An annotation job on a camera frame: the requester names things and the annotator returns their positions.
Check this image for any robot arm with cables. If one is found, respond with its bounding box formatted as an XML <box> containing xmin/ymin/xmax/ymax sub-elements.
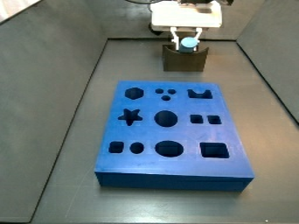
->
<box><xmin>125</xmin><ymin>0</ymin><xmax>236</xmax><ymax>6</ymax></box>

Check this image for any dark curved cradle fixture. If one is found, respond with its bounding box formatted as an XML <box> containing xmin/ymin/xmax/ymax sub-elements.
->
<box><xmin>163</xmin><ymin>45</ymin><xmax>210</xmax><ymax>72</ymax></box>

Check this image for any blue foam shape-sorter block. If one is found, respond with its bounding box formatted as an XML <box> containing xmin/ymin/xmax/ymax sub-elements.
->
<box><xmin>95</xmin><ymin>80</ymin><xmax>256</xmax><ymax>192</ymax></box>

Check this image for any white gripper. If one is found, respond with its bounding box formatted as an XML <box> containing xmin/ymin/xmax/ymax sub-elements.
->
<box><xmin>151</xmin><ymin>0</ymin><xmax>222</xmax><ymax>50</ymax></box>

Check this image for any light blue oval cylinder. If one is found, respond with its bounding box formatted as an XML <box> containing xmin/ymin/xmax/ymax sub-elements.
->
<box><xmin>179</xmin><ymin>37</ymin><xmax>198</xmax><ymax>53</ymax></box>

